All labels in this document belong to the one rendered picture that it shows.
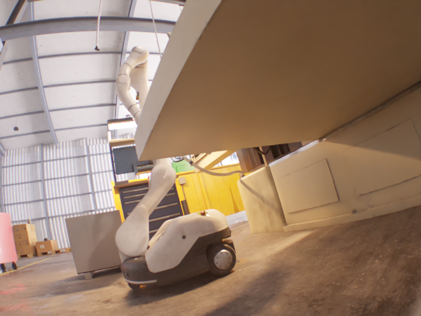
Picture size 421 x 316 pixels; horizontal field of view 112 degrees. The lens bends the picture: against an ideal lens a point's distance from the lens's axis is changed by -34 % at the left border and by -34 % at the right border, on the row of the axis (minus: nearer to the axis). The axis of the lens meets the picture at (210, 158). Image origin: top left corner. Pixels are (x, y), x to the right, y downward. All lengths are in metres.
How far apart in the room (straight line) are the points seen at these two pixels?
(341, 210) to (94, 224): 1.95
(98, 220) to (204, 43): 1.81
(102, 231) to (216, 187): 3.05
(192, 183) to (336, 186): 3.27
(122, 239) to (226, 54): 1.03
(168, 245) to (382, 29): 1.12
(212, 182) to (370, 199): 3.59
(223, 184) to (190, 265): 3.66
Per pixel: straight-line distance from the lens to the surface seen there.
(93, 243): 2.00
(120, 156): 3.50
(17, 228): 8.39
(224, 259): 1.14
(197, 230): 1.07
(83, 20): 6.51
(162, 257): 1.05
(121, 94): 1.29
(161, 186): 1.23
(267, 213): 2.02
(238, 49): 0.40
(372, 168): 1.39
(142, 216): 1.19
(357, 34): 0.54
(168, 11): 10.42
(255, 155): 2.91
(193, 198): 4.27
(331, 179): 1.52
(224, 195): 4.59
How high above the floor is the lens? 0.35
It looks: 14 degrees up
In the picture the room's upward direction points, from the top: 16 degrees counter-clockwise
